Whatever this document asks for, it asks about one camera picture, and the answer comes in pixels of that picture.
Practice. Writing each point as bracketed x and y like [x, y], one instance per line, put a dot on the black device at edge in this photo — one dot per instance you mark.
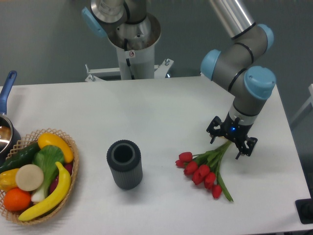
[305, 210]

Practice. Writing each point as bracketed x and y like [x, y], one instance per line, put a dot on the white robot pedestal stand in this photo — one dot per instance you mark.
[133, 65]

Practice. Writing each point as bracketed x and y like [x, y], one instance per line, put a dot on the green cucumber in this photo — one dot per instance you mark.
[21, 158]

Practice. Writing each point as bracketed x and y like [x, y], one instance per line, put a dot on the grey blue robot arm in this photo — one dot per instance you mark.
[134, 32]

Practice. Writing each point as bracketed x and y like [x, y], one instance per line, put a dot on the woven wicker basket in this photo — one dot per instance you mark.
[74, 160]

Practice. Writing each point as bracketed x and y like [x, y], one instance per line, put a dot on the white frame at right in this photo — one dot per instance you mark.
[303, 110]

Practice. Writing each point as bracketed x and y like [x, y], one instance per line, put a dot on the dark grey ribbed vase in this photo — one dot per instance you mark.
[124, 160]

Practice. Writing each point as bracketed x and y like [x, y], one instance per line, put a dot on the red tulip bouquet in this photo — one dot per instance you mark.
[205, 168]

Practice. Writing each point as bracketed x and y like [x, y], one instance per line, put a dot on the green bok choy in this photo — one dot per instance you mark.
[45, 159]

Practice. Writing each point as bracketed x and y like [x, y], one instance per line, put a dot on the yellow squash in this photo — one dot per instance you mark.
[46, 139]

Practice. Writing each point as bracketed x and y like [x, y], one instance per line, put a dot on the blue handled saucepan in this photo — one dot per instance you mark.
[8, 133]

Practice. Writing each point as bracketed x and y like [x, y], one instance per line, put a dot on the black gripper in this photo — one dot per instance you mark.
[235, 131]

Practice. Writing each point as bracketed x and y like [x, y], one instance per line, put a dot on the yellow bell pepper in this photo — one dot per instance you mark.
[7, 179]

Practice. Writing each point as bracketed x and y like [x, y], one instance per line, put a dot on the beige round disc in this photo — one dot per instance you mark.
[29, 177]

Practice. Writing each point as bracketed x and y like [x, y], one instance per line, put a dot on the dark red fruit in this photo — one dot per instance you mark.
[53, 185]

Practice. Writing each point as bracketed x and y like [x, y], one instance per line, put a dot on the orange fruit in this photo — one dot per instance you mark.
[17, 200]

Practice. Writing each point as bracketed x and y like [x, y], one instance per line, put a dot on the yellow banana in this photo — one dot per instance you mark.
[52, 200]

